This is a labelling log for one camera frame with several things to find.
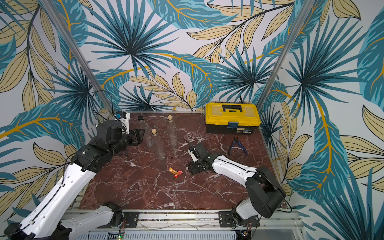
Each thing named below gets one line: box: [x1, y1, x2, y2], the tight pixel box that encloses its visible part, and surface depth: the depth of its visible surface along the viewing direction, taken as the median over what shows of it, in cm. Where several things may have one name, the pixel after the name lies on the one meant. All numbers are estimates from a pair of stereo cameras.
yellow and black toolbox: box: [205, 102, 262, 135], surface depth 99 cm
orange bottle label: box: [168, 167, 179, 175], surface depth 92 cm
